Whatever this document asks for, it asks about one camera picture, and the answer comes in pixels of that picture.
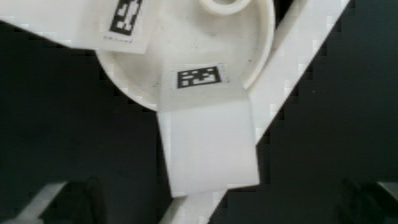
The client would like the white stool leg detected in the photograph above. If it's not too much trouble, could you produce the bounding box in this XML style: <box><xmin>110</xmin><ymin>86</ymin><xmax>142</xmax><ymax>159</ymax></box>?
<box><xmin>156</xmin><ymin>63</ymin><xmax>259</xmax><ymax>197</ymax></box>
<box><xmin>0</xmin><ymin>0</ymin><xmax>160</xmax><ymax>54</ymax></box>

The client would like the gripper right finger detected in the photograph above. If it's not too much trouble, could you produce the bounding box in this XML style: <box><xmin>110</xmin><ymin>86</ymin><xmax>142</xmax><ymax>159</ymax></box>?
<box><xmin>334</xmin><ymin>179</ymin><xmax>398</xmax><ymax>224</ymax></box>

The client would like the white round stool seat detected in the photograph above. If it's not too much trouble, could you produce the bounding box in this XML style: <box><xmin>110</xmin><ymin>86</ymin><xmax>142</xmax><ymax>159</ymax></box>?
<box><xmin>96</xmin><ymin>0</ymin><xmax>275</xmax><ymax>110</ymax></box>

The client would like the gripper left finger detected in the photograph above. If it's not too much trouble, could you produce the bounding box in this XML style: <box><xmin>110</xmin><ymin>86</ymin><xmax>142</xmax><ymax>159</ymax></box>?
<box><xmin>11</xmin><ymin>178</ymin><xmax>107</xmax><ymax>224</ymax></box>

